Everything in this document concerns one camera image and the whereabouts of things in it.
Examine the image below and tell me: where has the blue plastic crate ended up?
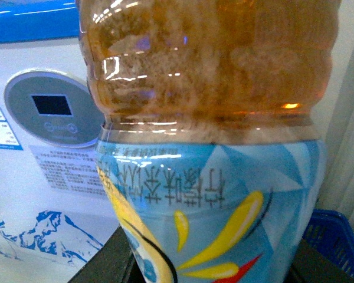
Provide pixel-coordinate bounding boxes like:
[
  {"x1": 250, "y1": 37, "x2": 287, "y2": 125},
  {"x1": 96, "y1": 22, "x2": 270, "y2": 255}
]
[{"x1": 303, "y1": 209, "x2": 354, "y2": 279}]

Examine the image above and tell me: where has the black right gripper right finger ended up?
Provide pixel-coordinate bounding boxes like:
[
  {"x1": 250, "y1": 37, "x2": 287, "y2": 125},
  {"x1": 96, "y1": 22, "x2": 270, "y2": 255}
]
[{"x1": 286, "y1": 239, "x2": 354, "y2": 283}]

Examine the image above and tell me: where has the iced tea bottle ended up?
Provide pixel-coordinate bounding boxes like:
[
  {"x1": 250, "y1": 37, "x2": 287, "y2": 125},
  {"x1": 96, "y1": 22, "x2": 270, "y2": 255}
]
[{"x1": 77, "y1": 1, "x2": 340, "y2": 282}]

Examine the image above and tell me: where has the white blue chest freezer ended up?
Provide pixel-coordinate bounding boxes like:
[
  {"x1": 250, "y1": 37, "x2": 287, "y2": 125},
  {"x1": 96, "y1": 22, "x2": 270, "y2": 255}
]
[{"x1": 0, "y1": 1, "x2": 118, "y2": 282}]

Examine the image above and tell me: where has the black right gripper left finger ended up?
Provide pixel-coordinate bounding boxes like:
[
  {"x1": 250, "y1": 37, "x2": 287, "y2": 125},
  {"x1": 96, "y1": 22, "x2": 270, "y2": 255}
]
[{"x1": 70, "y1": 227, "x2": 145, "y2": 283}]

